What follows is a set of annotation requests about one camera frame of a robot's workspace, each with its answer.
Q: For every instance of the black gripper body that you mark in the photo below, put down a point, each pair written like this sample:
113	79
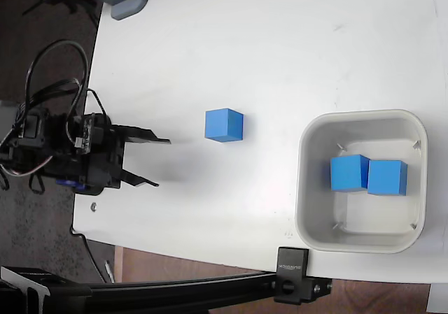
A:
103	156

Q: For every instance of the blue cube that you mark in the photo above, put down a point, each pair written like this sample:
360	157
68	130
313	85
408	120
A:
386	177
224	125
346	172

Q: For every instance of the black six-joint robot arm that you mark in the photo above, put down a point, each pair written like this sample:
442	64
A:
31	142

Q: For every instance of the white square plastic bin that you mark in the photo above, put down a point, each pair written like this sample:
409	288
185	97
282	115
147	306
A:
315	223

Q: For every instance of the blue servo part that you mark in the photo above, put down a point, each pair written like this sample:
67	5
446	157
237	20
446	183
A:
71	184

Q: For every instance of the small metal nut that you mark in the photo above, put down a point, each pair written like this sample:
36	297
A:
94	206

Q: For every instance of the camera circuit board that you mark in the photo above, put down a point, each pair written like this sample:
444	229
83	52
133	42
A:
85	132

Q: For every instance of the black clamp bracket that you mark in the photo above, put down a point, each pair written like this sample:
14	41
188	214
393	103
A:
292	279

